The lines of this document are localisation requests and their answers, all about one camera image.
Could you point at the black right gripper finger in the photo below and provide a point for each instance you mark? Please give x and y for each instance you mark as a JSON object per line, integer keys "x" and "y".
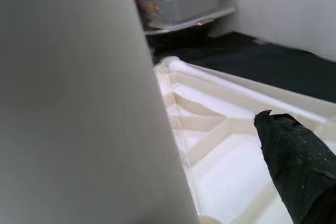
{"x": 302, "y": 161}

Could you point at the white plastic children table top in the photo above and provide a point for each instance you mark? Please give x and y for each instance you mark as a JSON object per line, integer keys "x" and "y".
{"x": 236, "y": 182}

